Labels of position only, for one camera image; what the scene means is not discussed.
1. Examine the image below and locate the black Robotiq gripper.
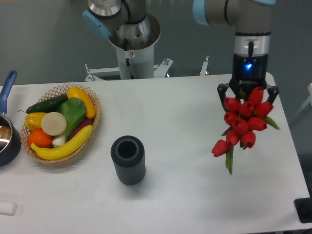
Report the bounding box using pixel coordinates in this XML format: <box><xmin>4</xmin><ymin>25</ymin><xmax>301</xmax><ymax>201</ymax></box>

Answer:
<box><xmin>217</xmin><ymin>54</ymin><xmax>279</xmax><ymax>110</ymax></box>

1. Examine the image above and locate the red tulip bouquet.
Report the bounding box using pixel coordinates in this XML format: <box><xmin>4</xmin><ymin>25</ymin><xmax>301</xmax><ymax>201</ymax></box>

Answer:
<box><xmin>212</xmin><ymin>87</ymin><xmax>280</xmax><ymax>174</ymax></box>

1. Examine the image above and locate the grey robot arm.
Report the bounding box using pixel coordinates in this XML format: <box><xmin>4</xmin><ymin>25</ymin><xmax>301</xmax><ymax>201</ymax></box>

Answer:
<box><xmin>82</xmin><ymin>0</ymin><xmax>278</xmax><ymax>103</ymax></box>

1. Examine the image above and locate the white furniture edge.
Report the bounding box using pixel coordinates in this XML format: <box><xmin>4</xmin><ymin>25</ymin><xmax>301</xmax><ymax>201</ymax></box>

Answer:
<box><xmin>290</xmin><ymin>83</ymin><xmax>312</xmax><ymax>125</ymax></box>

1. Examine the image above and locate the black device at edge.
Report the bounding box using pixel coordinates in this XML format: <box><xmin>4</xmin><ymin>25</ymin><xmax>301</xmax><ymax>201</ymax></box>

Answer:
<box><xmin>294</xmin><ymin>197</ymin><xmax>312</xmax><ymax>223</ymax></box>

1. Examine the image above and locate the dark grey ribbed vase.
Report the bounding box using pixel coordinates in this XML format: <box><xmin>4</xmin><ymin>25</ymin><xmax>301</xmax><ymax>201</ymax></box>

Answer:
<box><xmin>111</xmin><ymin>136</ymin><xmax>146</xmax><ymax>185</ymax></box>

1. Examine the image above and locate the purple eggplant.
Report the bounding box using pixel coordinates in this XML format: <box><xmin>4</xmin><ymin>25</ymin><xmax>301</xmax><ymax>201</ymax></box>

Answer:
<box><xmin>68</xmin><ymin>118</ymin><xmax>94</xmax><ymax>140</ymax></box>

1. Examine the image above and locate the yellow squash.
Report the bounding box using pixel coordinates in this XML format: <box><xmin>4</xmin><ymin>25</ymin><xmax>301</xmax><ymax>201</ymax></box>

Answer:
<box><xmin>67</xmin><ymin>87</ymin><xmax>96</xmax><ymax>118</ymax></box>

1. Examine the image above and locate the green bok choy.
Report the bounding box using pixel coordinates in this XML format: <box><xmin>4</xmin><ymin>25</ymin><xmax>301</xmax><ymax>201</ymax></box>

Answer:
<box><xmin>52</xmin><ymin>97</ymin><xmax>86</xmax><ymax>148</ymax></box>

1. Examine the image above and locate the yellow banana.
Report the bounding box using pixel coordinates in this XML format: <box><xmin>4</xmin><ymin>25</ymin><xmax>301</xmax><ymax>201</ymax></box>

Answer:
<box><xmin>31</xmin><ymin>125</ymin><xmax>93</xmax><ymax>160</ymax></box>

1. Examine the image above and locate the woven wicker basket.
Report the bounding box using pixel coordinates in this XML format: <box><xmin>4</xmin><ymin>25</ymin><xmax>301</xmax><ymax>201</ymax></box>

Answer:
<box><xmin>20</xmin><ymin>83</ymin><xmax>101</xmax><ymax>164</ymax></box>

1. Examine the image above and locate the green cucumber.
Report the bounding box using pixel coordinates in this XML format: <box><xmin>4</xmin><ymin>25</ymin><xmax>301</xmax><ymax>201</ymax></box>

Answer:
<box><xmin>19</xmin><ymin>95</ymin><xmax>68</xmax><ymax>114</ymax></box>

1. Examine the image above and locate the beige round disc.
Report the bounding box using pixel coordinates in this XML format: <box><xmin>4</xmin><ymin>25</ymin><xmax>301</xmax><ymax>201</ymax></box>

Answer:
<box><xmin>41</xmin><ymin>112</ymin><xmax>67</xmax><ymax>136</ymax></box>

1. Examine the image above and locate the orange fruit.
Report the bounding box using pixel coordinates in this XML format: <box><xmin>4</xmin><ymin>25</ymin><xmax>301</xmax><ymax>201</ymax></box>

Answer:
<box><xmin>27</xmin><ymin>129</ymin><xmax>52</xmax><ymax>148</ymax></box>

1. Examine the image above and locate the yellow bell pepper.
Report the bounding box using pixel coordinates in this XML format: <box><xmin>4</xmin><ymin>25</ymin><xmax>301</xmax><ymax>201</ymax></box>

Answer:
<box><xmin>24</xmin><ymin>112</ymin><xmax>47</xmax><ymax>131</ymax></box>

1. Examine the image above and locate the white cylinder object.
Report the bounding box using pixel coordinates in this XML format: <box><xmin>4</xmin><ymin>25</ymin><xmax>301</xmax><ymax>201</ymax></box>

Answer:
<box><xmin>0</xmin><ymin>200</ymin><xmax>17</xmax><ymax>216</ymax></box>

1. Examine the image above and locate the white metal frame bracket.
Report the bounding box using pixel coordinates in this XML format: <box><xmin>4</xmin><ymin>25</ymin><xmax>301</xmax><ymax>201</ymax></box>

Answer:
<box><xmin>84</xmin><ymin>55</ymin><xmax>210</xmax><ymax>82</ymax></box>

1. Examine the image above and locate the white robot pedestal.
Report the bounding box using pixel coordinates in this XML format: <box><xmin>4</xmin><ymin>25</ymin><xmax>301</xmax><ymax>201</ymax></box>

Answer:
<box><xmin>108</xmin><ymin>13</ymin><xmax>160</xmax><ymax>79</ymax></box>

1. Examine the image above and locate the blue handled saucepan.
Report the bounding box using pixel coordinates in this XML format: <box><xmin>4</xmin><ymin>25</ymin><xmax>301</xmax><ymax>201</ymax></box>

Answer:
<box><xmin>0</xmin><ymin>70</ymin><xmax>21</xmax><ymax>167</ymax></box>

